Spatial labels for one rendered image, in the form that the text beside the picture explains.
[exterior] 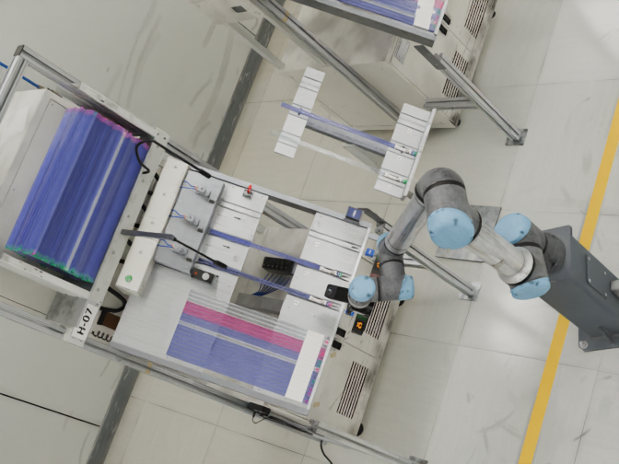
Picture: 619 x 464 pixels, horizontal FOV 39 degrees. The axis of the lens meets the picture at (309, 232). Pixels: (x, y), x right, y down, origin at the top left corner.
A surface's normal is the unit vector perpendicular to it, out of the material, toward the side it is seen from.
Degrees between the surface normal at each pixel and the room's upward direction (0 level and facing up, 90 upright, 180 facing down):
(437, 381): 0
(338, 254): 43
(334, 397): 90
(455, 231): 82
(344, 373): 90
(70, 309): 0
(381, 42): 0
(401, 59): 90
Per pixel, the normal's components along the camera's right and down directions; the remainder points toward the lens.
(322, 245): 0.01, -0.25
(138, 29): 0.71, 0.06
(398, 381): -0.63, -0.40
